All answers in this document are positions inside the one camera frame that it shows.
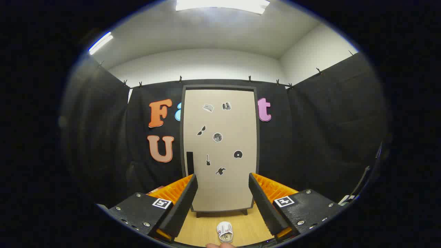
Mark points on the brown book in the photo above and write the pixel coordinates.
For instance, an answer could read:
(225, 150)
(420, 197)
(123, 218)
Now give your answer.
(155, 189)

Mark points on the grey panel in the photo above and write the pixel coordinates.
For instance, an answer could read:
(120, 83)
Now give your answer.
(102, 206)

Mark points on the black backdrop cloth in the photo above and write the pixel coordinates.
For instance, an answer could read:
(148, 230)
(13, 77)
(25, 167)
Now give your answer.
(310, 137)

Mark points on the ceiling light strip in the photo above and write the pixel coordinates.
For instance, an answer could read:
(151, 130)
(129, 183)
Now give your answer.
(100, 43)

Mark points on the white canvas shoe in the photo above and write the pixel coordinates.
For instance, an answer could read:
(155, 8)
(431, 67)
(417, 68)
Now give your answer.
(224, 229)

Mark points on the dark grey shoe cabinet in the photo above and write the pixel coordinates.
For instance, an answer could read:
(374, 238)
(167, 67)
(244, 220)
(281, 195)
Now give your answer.
(220, 86)

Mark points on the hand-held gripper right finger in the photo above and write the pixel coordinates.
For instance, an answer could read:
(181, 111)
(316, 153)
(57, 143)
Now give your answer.
(265, 205)

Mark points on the ceiling light panel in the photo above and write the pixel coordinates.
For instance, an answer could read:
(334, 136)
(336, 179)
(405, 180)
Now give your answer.
(220, 5)

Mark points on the row of black cloth clips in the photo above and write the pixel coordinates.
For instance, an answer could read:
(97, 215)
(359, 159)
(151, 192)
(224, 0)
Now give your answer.
(180, 79)

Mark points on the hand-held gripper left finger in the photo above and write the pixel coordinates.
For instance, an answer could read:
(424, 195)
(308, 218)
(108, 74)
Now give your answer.
(181, 206)

